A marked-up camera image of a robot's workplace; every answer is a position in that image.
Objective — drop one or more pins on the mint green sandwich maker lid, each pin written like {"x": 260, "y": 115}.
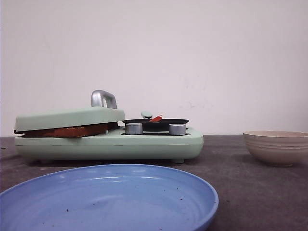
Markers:
{"x": 103, "y": 109}

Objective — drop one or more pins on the black round frying pan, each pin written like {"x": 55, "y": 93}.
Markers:
{"x": 162, "y": 125}

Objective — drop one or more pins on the silver right control knob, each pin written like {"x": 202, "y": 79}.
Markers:
{"x": 177, "y": 129}

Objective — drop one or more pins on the beige ribbed bowl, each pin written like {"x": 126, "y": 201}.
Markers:
{"x": 277, "y": 148}

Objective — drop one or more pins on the blue plastic plate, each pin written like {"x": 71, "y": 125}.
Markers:
{"x": 119, "y": 197}

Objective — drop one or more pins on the pink cooked shrimp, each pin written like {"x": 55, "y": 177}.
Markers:
{"x": 156, "y": 119}

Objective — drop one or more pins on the silver left control knob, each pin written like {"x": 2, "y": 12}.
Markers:
{"x": 133, "y": 128}

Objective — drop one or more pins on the mint green breakfast maker base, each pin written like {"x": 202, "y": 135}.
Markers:
{"x": 115, "y": 145}

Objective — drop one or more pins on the silver control knob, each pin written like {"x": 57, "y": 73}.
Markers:
{"x": 177, "y": 129}
{"x": 133, "y": 128}

